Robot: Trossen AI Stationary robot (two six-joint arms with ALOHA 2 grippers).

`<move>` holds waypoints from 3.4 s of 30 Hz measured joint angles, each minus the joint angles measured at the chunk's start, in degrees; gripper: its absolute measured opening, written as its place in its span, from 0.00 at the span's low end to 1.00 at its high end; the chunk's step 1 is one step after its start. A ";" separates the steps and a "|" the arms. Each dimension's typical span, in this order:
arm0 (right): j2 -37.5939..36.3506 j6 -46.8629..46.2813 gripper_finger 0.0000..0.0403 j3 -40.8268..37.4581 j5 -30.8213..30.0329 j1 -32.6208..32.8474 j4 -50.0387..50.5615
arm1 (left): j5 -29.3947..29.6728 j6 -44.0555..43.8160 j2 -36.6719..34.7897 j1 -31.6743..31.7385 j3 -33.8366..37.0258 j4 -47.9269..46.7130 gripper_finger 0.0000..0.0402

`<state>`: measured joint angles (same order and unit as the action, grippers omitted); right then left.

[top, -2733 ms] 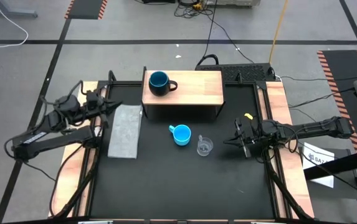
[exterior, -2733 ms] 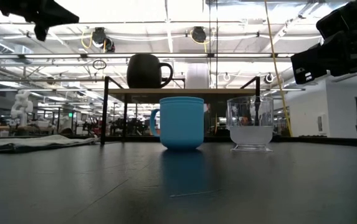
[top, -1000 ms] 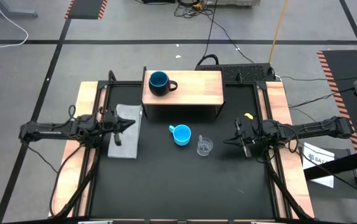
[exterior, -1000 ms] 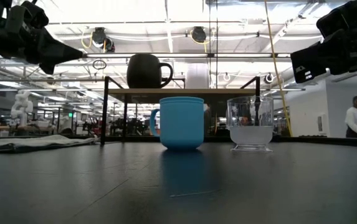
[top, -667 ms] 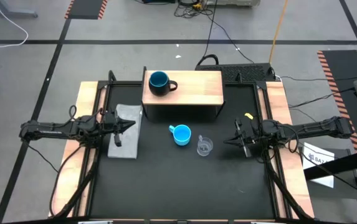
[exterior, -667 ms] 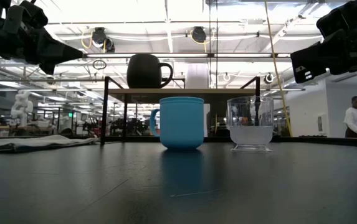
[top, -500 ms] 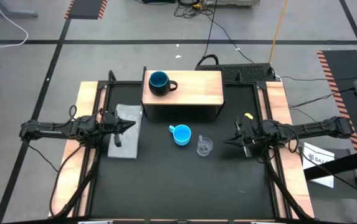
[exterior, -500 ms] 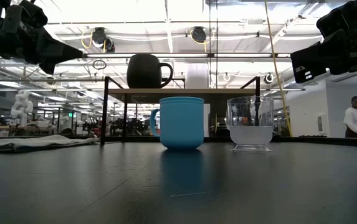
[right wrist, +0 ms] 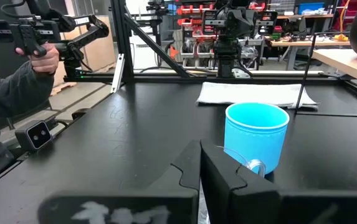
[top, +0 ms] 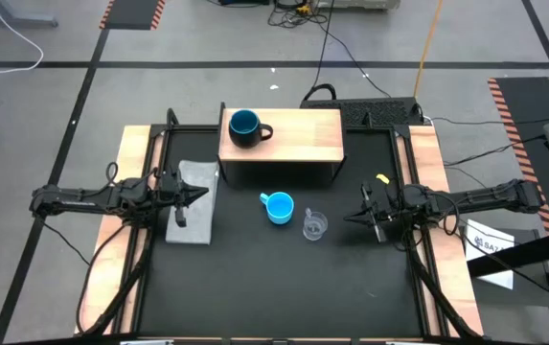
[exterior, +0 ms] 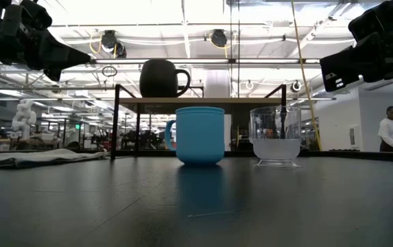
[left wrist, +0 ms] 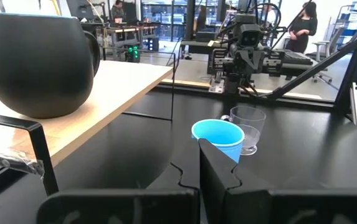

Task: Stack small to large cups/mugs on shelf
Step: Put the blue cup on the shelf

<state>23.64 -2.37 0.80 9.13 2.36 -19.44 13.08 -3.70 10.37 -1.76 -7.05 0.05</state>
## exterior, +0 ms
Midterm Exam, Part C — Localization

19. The black ceiling cord reel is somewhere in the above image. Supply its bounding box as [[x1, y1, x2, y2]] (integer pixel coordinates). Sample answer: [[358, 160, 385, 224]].
[[211, 29, 228, 48], [99, 30, 128, 58]]

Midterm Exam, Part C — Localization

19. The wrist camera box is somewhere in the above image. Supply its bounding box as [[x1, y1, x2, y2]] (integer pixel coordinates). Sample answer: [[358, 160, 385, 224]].
[[348, 0, 393, 44], [19, 0, 53, 32]]

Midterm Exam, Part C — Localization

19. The grey folded cloth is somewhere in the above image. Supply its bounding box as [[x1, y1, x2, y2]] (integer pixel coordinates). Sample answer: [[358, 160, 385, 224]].
[[0, 148, 110, 169]]

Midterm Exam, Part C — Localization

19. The black hanging cable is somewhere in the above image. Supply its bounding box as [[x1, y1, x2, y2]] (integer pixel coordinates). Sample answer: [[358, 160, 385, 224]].
[[228, 0, 241, 99]]

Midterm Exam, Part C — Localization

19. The yellow hanging cable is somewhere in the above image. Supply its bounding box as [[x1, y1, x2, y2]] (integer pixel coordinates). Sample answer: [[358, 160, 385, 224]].
[[290, 0, 322, 152]]

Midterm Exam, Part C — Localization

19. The wooden shelf with black frame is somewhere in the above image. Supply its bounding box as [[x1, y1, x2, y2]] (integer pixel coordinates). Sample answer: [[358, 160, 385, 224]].
[[110, 84, 288, 161]]

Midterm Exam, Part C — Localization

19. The clear plastic cup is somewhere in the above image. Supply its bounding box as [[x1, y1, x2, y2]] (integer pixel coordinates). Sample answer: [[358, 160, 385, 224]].
[[249, 105, 302, 168]]

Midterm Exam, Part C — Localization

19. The light blue plastic cup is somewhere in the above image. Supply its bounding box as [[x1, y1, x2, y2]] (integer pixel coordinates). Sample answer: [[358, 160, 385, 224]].
[[164, 106, 226, 166]]

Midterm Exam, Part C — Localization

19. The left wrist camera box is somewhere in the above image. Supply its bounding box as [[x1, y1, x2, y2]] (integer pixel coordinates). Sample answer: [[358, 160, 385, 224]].
[[19, 0, 53, 32]]

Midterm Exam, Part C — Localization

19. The white robot figure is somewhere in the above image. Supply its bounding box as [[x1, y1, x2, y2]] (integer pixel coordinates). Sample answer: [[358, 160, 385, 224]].
[[12, 99, 38, 140]]

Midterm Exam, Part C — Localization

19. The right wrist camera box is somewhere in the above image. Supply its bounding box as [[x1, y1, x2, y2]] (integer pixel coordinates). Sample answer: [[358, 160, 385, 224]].
[[348, 0, 393, 44]]

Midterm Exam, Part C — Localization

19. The black mug with blue inside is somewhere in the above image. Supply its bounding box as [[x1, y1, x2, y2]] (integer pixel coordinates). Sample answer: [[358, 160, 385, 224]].
[[139, 59, 191, 98]]

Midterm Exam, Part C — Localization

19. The person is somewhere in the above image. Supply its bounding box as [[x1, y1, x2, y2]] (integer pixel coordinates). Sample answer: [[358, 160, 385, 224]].
[[377, 105, 393, 152]]

